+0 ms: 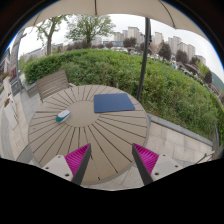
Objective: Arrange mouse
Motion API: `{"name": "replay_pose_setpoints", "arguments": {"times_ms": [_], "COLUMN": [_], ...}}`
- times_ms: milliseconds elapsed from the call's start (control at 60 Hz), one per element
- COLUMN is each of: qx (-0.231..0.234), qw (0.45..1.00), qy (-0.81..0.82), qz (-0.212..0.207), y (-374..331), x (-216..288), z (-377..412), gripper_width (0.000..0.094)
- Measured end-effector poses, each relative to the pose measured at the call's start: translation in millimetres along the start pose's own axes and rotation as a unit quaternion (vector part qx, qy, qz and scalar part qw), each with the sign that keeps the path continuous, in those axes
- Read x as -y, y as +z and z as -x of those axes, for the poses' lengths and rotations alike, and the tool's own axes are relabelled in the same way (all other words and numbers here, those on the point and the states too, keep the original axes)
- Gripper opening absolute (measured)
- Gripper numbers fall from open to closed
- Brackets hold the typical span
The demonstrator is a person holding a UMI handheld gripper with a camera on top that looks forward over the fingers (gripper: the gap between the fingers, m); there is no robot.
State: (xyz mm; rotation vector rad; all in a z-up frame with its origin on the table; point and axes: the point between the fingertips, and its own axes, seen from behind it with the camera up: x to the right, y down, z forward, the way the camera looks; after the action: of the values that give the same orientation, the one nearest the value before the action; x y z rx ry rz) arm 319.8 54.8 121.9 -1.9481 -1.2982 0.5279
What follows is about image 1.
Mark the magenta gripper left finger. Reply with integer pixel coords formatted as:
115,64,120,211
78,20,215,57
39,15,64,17
42,143,92,186

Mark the slatted wooden chair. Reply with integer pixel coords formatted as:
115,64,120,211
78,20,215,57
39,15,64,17
36,70,74,101

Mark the green hedge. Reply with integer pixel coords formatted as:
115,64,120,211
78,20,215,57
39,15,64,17
24,49,224,144

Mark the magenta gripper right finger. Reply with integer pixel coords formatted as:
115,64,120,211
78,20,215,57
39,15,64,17
131,142,184,186

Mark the dark umbrella pole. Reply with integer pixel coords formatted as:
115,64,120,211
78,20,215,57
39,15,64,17
136,17,151,100

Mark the round slatted wooden table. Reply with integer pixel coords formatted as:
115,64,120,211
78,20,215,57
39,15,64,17
28,85,149,185

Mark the beige patio umbrella canopy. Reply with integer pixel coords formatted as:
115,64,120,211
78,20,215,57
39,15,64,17
21,0,210,42

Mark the white and teal computer mouse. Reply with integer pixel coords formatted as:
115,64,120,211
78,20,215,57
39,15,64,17
56,110,71,123

